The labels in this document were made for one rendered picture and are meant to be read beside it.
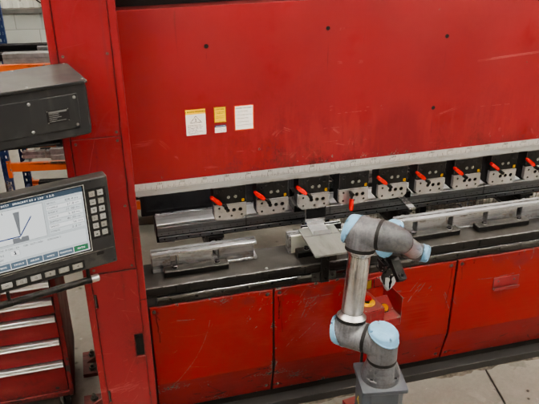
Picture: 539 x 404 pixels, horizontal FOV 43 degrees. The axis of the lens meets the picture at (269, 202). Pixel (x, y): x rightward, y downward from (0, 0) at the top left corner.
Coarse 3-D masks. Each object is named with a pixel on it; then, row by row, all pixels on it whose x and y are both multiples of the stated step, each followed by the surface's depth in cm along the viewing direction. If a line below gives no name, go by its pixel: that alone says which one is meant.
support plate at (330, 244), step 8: (304, 232) 325; (312, 240) 318; (320, 240) 318; (328, 240) 318; (336, 240) 318; (312, 248) 311; (320, 248) 311; (328, 248) 311; (336, 248) 311; (344, 248) 311; (320, 256) 306; (328, 256) 307
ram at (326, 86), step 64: (256, 0) 278; (320, 0) 279; (384, 0) 286; (448, 0) 294; (512, 0) 302; (128, 64) 270; (192, 64) 277; (256, 64) 284; (320, 64) 291; (384, 64) 299; (448, 64) 307; (512, 64) 316; (128, 128) 282; (256, 128) 297; (320, 128) 305; (384, 128) 313; (448, 128) 322; (512, 128) 332
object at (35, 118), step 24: (0, 72) 234; (24, 72) 233; (48, 72) 233; (72, 72) 233; (0, 96) 215; (24, 96) 218; (48, 96) 222; (72, 96) 226; (0, 120) 217; (24, 120) 221; (48, 120) 225; (72, 120) 229; (0, 144) 220; (24, 144) 225
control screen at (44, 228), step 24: (72, 192) 237; (0, 216) 227; (24, 216) 231; (48, 216) 236; (72, 216) 241; (0, 240) 230; (24, 240) 235; (48, 240) 240; (72, 240) 244; (0, 264) 234; (24, 264) 238
